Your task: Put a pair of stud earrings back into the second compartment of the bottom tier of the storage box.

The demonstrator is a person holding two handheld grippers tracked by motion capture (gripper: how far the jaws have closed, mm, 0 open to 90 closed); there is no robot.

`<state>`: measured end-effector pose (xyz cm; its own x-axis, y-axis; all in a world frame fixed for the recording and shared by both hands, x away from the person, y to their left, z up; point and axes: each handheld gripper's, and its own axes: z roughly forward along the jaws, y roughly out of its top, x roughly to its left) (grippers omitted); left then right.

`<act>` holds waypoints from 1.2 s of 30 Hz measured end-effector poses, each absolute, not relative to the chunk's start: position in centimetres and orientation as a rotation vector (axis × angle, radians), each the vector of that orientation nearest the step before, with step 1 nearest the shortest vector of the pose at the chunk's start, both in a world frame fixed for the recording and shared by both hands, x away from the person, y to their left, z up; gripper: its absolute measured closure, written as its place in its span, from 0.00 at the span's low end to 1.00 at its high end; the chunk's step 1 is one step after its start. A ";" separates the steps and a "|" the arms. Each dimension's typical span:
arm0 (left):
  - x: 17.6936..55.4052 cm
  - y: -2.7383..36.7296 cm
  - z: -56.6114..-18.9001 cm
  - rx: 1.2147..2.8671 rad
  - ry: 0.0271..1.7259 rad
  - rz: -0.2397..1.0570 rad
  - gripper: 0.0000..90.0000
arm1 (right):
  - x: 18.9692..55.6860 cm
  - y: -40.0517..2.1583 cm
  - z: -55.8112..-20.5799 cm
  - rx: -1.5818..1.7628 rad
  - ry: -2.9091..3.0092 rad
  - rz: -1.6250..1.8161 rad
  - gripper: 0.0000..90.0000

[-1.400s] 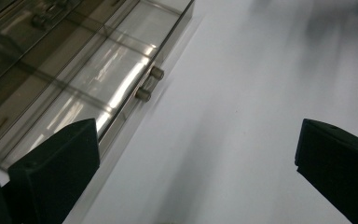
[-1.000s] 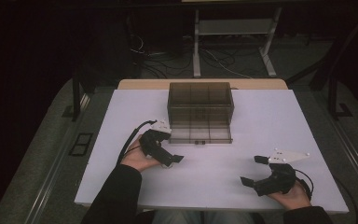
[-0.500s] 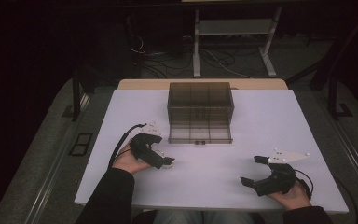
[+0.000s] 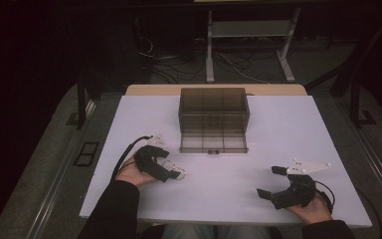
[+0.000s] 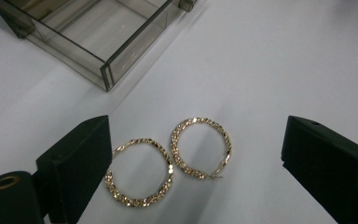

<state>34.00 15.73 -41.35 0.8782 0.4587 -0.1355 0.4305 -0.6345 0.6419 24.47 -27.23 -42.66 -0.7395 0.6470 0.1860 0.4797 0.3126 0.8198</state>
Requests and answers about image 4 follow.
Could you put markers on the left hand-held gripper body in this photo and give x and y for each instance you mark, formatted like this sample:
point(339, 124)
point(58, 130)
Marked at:
point(146, 157)

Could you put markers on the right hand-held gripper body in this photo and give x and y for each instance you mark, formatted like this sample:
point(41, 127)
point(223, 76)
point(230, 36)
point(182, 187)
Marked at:
point(298, 192)

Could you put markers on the smoky transparent drawer box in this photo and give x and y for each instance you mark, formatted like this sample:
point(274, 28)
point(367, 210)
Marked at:
point(214, 101)

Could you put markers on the person's left hand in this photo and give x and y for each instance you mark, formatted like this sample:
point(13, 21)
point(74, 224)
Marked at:
point(132, 174)

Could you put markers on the person's right hand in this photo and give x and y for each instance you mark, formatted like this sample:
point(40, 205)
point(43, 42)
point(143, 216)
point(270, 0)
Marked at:
point(313, 212)

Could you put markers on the white board mat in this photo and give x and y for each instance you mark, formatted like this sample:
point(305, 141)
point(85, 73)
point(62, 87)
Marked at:
point(232, 186)

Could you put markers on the black floor outlet plate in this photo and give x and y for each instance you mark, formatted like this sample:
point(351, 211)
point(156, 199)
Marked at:
point(86, 153)

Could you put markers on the wooden table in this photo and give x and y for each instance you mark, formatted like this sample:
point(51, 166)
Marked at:
point(152, 90)

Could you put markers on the black metal stand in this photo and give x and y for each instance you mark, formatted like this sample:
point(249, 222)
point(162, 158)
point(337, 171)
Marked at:
point(81, 106)
point(354, 106)

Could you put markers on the metal floor rail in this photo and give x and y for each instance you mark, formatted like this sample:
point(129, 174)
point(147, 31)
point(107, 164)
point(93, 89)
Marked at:
point(381, 179)
point(56, 186)

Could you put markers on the white metal desk frame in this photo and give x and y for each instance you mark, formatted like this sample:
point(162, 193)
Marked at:
point(250, 29)

